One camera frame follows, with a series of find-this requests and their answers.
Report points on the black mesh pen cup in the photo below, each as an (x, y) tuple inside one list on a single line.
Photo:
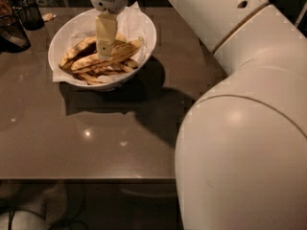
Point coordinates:
[(30, 15)]

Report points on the brown table cabinet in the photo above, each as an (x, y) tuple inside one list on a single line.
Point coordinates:
[(105, 160)]

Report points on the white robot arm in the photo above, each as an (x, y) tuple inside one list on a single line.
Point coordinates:
[(241, 153)]

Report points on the small banana at right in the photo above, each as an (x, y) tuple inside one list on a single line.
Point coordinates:
[(128, 65)]

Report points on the long front spotted banana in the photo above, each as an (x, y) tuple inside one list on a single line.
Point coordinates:
[(119, 54)]

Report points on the bottom banana in bowl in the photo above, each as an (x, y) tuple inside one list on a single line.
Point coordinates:
[(90, 80)]

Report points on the small wrapper on table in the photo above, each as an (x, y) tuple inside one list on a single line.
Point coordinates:
[(48, 16)]

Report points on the upper spotted ripe banana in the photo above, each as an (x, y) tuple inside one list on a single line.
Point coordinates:
[(84, 48)]

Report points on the dark object at left edge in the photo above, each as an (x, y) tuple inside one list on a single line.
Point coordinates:
[(13, 38)]

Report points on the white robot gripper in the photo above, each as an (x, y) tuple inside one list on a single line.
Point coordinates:
[(106, 25)]

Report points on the white ceramic bowl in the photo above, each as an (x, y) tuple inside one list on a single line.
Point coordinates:
[(132, 23)]

